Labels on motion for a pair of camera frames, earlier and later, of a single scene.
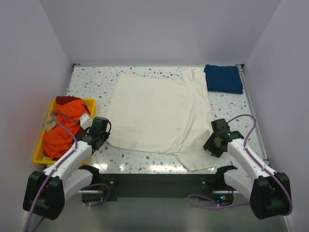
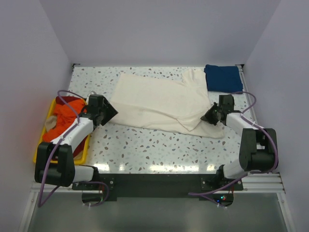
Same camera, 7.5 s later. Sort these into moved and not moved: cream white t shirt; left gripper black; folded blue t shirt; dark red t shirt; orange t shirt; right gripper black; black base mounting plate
Moved: left gripper black; right gripper black; cream white t shirt
Not moved: orange t shirt; dark red t shirt; black base mounting plate; folded blue t shirt
